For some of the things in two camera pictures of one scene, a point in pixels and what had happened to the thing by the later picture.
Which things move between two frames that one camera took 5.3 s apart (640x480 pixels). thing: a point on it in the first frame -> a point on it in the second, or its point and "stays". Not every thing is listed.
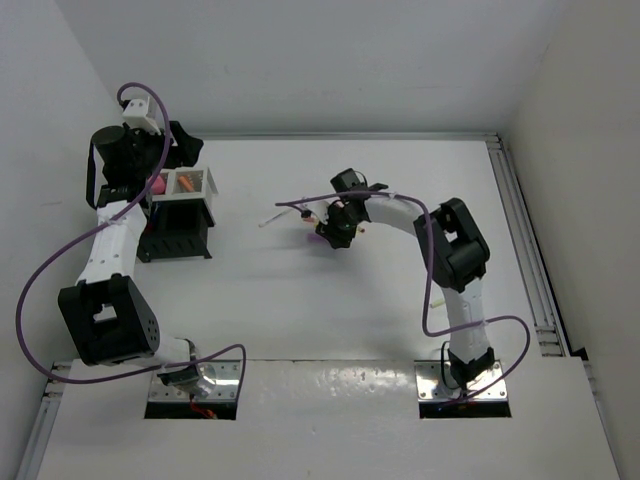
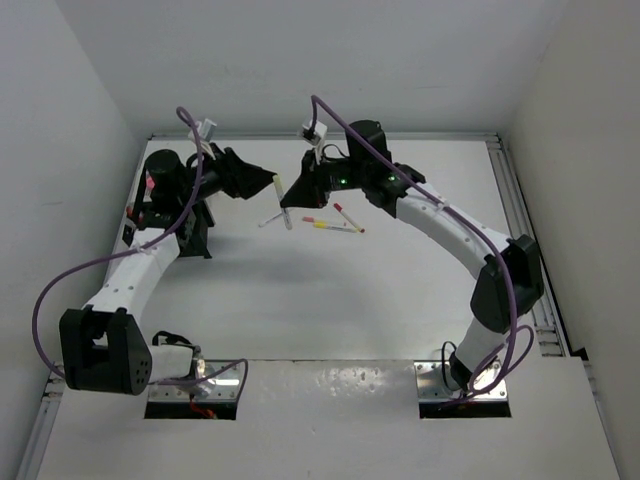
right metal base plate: x=435 y=381 stays
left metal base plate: x=226 y=387 stays
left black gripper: x=185 y=149 -> x=236 y=176
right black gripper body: x=340 y=227 -> x=342 y=174
